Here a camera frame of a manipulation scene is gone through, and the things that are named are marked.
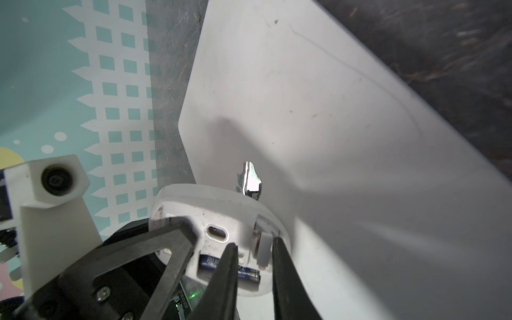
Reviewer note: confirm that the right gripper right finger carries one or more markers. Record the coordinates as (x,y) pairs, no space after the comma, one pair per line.
(290,298)

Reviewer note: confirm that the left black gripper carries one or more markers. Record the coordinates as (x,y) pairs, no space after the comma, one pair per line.
(68,296)

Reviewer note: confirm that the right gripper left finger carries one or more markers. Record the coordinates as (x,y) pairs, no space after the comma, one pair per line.
(220,297)

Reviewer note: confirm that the silver laptop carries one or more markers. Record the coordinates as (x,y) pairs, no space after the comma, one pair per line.
(391,213)

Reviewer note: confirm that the white wireless mouse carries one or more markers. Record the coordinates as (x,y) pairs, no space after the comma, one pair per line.
(219,217)

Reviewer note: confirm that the blue AA battery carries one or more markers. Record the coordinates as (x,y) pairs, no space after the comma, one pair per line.
(210,263)

